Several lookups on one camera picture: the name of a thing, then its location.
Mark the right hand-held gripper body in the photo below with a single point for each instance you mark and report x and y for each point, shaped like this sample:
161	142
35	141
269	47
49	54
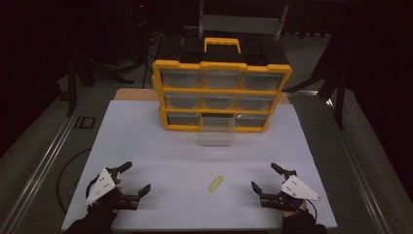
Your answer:
297	190

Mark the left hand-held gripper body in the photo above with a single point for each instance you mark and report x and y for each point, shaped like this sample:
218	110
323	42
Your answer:
101	187

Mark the yellow-green stick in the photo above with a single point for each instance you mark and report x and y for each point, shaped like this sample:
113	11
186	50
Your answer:
216	183

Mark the clear plastic drawer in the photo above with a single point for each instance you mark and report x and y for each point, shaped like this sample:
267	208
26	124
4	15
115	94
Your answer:
217	139

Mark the yellow and black drawer cabinet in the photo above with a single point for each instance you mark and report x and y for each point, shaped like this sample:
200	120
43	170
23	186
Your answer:
220	66

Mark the person's left hand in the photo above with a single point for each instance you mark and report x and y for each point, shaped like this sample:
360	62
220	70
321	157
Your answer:
110	201

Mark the person's right hand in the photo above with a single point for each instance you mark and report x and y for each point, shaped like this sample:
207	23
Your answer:
293	213

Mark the black metal stand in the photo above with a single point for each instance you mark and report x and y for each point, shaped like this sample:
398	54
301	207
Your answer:
70	92
340	105

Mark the metal floor rail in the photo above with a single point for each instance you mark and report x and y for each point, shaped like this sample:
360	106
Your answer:
357	169
42	162

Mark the grey metal chair frame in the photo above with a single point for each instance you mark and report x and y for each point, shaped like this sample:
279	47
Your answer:
240	23

